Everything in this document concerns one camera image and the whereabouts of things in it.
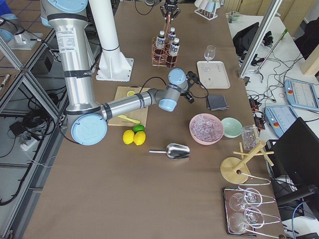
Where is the yellow lemon lower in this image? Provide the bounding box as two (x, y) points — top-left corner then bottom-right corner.
(133, 131), (146, 146)

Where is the hanging wine glass upper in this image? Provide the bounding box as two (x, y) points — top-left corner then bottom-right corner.
(229, 188), (276, 212)

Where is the yellow plastic knife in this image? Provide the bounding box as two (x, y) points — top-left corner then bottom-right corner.
(118, 115), (141, 124)

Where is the cream rabbit tray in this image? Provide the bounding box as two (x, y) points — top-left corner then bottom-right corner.
(197, 61), (230, 89)

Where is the green bowl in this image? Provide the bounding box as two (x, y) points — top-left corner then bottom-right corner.
(221, 118), (243, 138)

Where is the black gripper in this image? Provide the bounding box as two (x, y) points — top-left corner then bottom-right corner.
(180, 71), (202, 103)
(160, 0), (181, 19)

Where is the green lime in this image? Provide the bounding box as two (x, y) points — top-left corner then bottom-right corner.
(133, 124), (145, 133)

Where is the metal glass rack tray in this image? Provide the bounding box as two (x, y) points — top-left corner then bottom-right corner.
(223, 187), (285, 239)

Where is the hanging wine glass lower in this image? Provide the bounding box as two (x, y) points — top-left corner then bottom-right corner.
(228, 206), (282, 235)

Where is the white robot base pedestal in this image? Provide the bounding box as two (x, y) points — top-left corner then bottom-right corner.
(89, 0), (134, 82)

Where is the half lemon slice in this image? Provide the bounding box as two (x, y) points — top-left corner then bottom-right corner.
(127, 91), (135, 97)

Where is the wooden cutting board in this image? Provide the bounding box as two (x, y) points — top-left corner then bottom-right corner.
(108, 86), (148, 127)

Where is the white cup rack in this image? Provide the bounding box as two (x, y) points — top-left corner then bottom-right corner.
(194, 0), (221, 20)

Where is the aluminium frame post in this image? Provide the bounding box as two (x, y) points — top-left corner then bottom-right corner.
(238, 0), (282, 79)

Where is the steel ice scoop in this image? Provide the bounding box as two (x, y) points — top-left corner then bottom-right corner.
(149, 143), (190, 160)

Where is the yellow lemon upper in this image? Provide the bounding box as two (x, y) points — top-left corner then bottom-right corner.
(122, 129), (135, 144)

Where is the pink bowl with ice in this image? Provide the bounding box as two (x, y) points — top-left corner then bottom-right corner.
(189, 114), (224, 145)

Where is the clear wine glass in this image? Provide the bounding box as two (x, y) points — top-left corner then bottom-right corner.
(203, 45), (216, 72)

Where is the metal grabber stick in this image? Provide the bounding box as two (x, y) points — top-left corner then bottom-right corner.
(254, 28), (288, 83)

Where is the grey folded cloth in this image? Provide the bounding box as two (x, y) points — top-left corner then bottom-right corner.
(206, 95), (229, 111)

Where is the wooden glass stand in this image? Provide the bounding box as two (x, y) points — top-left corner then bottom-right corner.
(220, 140), (274, 185)

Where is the copper wire bottle basket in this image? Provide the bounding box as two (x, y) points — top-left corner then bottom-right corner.
(151, 13), (178, 67)

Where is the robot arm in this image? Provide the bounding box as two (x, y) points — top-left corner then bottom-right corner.
(40, 0), (191, 145)

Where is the clear textured tumbler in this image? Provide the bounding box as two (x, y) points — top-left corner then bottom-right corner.
(241, 125), (259, 150)

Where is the yellow lemon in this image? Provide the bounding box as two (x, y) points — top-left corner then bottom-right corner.
(122, 129), (135, 144)
(133, 131), (146, 146)

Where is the hanging wine glass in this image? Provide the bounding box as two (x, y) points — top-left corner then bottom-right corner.
(228, 206), (282, 235)
(229, 188), (276, 212)

